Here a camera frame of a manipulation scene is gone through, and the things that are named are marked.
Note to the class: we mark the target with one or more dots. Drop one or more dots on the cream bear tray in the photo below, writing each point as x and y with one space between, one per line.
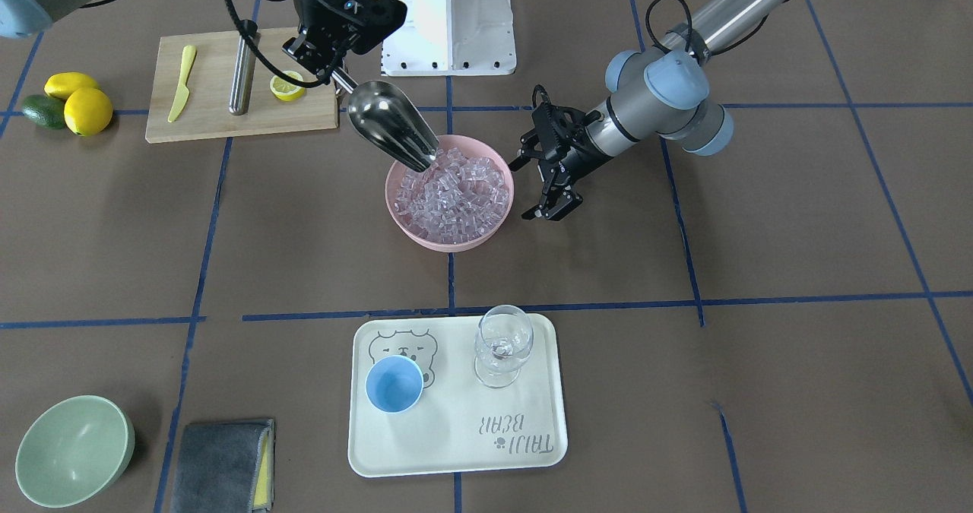
457 424

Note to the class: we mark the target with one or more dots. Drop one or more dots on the clear ice cubes pile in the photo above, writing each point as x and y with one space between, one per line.
456 197

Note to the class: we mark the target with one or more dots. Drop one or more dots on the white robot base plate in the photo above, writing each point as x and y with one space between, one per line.
461 38

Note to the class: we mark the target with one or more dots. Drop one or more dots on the whole yellow lemon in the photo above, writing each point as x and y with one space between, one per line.
88 111

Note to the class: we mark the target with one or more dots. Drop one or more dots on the pink bowl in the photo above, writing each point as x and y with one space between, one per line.
448 235

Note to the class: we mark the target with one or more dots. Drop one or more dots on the green lime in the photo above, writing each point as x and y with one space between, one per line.
44 111

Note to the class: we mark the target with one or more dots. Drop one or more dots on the yellow plastic knife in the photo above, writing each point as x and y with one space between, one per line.
182 90

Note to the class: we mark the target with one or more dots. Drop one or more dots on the clear wine glass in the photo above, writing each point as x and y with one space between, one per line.
502 345

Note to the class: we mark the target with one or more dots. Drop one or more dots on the light blue cup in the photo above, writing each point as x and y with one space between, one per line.
394 384

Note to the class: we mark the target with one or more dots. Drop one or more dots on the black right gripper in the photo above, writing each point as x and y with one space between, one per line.
313 20

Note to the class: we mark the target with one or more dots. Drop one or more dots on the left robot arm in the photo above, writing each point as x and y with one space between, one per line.
660 91

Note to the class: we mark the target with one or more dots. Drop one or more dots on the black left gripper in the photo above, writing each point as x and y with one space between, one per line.
581 153

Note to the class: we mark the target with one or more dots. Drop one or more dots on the green bowl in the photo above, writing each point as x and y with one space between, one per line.
74 450

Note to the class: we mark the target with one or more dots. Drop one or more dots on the wooden cutting board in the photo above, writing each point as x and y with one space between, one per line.
206 114

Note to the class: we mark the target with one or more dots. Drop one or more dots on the lemon half slice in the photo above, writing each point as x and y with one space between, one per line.
285 89

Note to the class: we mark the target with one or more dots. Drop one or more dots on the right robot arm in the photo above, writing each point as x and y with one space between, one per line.
26 18

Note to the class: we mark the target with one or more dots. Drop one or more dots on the steel ice scoop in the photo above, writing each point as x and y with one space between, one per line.
383 115

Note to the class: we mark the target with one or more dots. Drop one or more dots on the steel cylinder rod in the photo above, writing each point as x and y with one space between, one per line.
243 77

